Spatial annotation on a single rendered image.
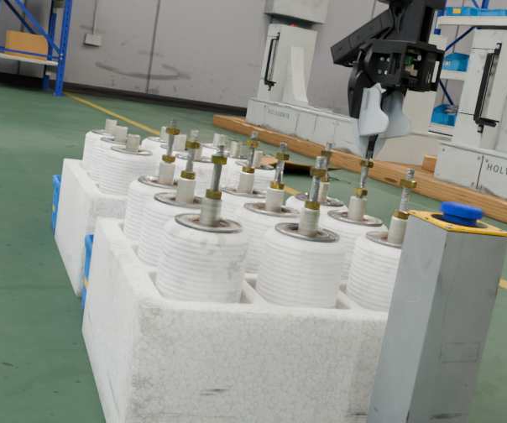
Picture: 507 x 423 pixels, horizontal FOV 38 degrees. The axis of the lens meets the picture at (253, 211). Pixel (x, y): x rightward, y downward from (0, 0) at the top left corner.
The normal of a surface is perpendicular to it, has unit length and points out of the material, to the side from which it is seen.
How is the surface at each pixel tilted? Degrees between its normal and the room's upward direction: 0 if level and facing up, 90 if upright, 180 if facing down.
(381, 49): 90
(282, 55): 90
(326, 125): 90
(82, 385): 0
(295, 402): 90
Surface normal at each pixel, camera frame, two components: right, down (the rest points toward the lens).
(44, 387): 0.16, -0.97
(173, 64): 0.44, 0.23
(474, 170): -0.89, -0.07
